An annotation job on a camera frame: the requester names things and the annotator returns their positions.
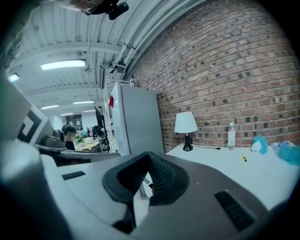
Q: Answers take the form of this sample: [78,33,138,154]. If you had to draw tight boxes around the black lamp power cable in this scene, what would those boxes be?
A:
[191,142,222,151]

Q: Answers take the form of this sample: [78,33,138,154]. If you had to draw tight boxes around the black head-worn camera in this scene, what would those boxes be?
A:
[108,1,130,21]

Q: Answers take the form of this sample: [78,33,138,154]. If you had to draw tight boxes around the person's beige ribbed shirt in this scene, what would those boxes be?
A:
[0,9,32,71]

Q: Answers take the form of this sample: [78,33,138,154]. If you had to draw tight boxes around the person's eyeglasses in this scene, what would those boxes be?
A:
[80,3,100,16]

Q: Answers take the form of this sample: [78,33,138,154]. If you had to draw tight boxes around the table lamp with white shade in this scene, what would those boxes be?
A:
[173,112,198,152]

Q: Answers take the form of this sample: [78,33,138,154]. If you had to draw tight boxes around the teal plush toy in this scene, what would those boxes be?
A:
[250,135,268,155]

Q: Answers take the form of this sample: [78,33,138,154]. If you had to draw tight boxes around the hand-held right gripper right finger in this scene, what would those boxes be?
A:
[137,151,268,240]

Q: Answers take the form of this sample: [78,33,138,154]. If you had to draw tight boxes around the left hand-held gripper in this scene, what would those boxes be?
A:
[0,77,120,167]

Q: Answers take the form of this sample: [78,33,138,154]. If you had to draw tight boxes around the white grey refrigerator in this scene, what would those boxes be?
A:
[110,82,165,157]

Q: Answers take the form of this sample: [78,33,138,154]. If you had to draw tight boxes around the teal fluffy cloth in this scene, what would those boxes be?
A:
[278,142,300,167]

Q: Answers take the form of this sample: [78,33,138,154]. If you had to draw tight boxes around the light wooden table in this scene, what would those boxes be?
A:
[74,140,103,152]

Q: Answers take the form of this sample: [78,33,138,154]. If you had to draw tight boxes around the bundle of white ceiling pipes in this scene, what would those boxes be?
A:
[116,0,188,66]

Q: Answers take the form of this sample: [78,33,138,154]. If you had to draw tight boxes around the small green potted plant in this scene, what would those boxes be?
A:
[74,134,85,148]

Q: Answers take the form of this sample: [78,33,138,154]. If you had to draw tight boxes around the clear plastic water bottle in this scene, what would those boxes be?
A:
[227,122,236,151]

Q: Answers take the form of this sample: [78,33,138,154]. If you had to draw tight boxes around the ceiling air conditioner unit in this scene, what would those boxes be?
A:
[99,62,128,90]

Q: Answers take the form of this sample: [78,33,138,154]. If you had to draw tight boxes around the black computer monitor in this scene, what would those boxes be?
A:
[94,106,105,137]

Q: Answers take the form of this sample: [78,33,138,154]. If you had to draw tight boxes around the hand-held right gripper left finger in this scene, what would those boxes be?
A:
[57,151,149,234]

